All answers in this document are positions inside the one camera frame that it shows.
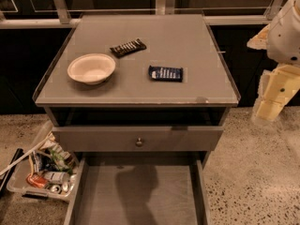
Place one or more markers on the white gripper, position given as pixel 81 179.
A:
pixel 285 37

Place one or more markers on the blue rxbar blueberry bar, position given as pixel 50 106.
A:
pixel 166 74

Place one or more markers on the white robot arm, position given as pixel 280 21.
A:
pixel 289 13

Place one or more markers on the grey drawer cabinet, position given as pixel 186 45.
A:
pixel 130 98

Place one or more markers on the round metal drawer knob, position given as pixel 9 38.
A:
pixel 139 142

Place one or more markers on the grey top drawer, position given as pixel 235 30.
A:
pixel 123 139

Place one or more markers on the open grey middle drawer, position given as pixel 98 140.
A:
pixel 158 190

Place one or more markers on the dark brown snack bar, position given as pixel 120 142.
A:
pixel 130 47

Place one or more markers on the white paper bowl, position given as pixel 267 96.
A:
pixel 93 68

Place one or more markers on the green snack bag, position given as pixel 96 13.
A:
pixel 63 162

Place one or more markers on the white pole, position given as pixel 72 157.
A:
pixel 18 160

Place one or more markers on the silver soda can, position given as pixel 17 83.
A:
pixel 56 177

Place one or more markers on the clear plastic storage bin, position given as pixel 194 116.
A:
pixel 40 162

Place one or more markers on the red soda can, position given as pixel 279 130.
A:
pixel 37 181

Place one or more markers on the black flat bin lid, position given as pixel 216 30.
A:
pixel 5 177

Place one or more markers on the metal window railing frame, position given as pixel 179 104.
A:
pixel 50 13

